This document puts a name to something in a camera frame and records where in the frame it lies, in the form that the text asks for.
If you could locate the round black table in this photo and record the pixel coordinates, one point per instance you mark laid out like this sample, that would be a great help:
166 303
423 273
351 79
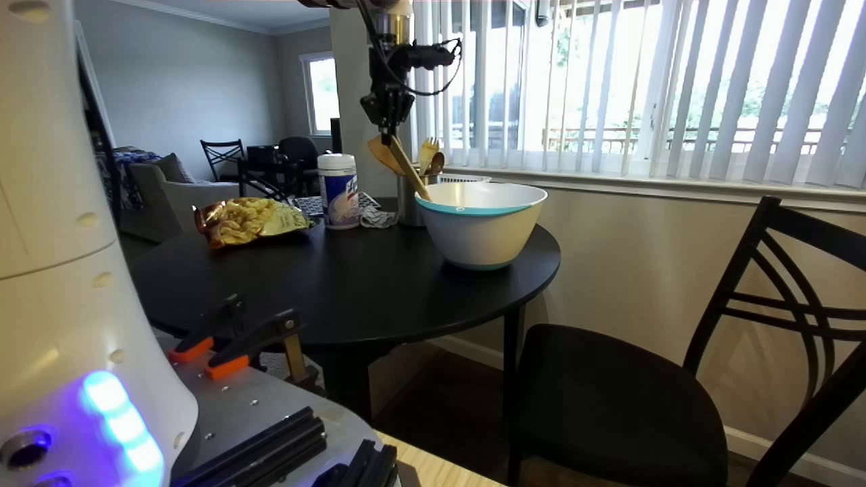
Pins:
347 285

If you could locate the black chair by window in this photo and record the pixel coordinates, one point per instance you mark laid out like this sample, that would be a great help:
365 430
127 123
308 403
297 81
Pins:
614 408

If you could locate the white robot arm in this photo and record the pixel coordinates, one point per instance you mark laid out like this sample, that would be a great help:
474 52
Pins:
89 396

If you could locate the white vertical blinds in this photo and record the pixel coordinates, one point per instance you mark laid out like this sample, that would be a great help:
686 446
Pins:
694 90

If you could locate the wooden spatula in cup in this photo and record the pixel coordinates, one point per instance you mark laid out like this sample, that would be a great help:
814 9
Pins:
428 161

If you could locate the orange black clamp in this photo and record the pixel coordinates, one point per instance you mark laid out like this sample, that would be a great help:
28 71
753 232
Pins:
232 347

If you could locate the white wipes canister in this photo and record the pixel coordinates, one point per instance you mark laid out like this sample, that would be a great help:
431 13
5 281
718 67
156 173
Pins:
339 189

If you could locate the wooden spoon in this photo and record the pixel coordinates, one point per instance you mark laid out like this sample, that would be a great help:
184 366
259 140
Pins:
391 154

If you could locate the white bowl with teal rim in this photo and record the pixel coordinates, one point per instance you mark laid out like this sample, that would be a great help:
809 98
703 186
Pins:
480 225

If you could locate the metal utensil cup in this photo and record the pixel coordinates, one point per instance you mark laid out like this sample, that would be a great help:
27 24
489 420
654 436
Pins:
407 202

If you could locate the yellow chip bag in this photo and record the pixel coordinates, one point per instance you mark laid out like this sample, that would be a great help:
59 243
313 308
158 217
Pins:
246 219

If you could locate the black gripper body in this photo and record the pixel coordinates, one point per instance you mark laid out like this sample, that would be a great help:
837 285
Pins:
391 96

